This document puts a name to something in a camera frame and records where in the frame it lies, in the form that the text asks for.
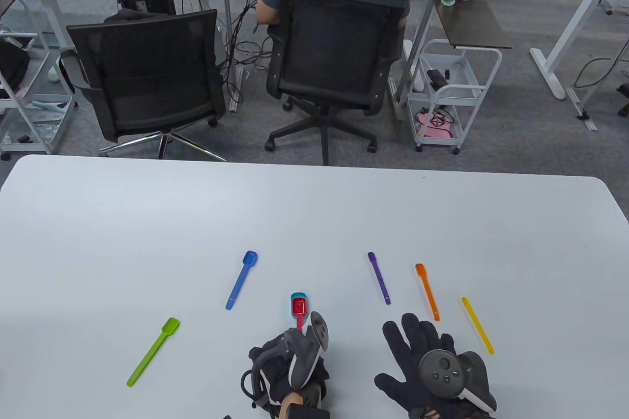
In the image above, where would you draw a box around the person's right hand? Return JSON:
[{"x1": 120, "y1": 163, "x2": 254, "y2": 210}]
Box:
[{"x1": 374, "y1": 312, "x2": 497, "y2": 419}]

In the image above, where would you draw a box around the person's left hand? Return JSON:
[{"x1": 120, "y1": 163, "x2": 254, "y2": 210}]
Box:
[{"x1": 248, "y1": 331, "x2": 330, "y2": 415}]

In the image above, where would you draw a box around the orange measuring spoon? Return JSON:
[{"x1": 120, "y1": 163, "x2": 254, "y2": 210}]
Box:
[{"x1": 415, "y1": 263, "x2": 440, "y2": 322}]

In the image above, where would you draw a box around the red measuring spoon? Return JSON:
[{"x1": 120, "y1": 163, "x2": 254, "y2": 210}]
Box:
[{"x1": 292, "y1": 297, "x2": 308, "y2": 331}]

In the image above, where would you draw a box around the yellow measuring spoon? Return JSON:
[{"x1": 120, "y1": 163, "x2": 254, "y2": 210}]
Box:
[{"x1": 461, "y1": 297, "x2": 495, "y2": 355}]

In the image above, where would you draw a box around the purple measuring spoon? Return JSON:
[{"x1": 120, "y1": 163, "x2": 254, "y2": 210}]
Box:
[{"x1": 368, "y1": 252, "x2": 392, "y2": 305}]

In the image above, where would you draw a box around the teal measuring spoon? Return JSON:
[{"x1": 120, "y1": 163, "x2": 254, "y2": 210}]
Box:
[{"x1": 290, "y1": 292, "x2": 310, "y2": 319}]

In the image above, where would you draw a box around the blue measuring spoon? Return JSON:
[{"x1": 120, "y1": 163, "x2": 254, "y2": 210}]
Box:
[{"x1": 226, "y1": 251, "x2": 258, "y2": 310}]

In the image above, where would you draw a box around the green measuring spoon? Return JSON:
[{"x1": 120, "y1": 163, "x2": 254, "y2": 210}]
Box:
[{"x1": 126, "y1": 317, "x2": 180, "y2": 387}]

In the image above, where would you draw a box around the person's left forearm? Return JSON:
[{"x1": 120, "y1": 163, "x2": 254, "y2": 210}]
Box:
[{"x1": 278, "y1": 390, "x2": 305, "y2": 419}]

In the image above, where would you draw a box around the grey white handheld controller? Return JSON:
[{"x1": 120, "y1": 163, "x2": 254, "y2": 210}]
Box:
[
  {"x1": 419, "y1": 349, "x2": 497, "y2": 412},
  {"x1": 287, "y1": 311, "x2": 329, "y2": 389}
]

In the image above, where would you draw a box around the pink cloth item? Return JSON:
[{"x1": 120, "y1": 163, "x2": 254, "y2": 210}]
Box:
[{"x1": 415, "y1": 109, "x2": 455, "y2": 139}]

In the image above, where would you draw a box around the black mesh chair chrome base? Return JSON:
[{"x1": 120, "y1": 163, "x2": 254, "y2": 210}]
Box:
[{"x1": 66, "y1": 9, "x2": 228, "y2": 162}]

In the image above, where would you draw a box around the black bag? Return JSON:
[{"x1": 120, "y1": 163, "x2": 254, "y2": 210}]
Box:
[{"x1": 0, "y1": 38, "x2": 30, "y2": 93}]

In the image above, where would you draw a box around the black cable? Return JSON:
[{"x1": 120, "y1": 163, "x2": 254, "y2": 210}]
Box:
[{"x1": 224, "y1": 355, "x2": 271, "y2": 419}]

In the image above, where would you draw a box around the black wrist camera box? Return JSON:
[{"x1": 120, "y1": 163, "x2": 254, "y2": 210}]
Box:
[{"x1": 287, "y1": 404, "x2": 330, "y2": 419}]

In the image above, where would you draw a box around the white wire rolling cart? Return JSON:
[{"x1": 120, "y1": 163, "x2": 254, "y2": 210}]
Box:
[
  {"x1": 407, "y1": 39, "x2": 503, "y2": 155},
  {"x1": 0, "y1": 31, "x2": 79, "y2": 162}
]

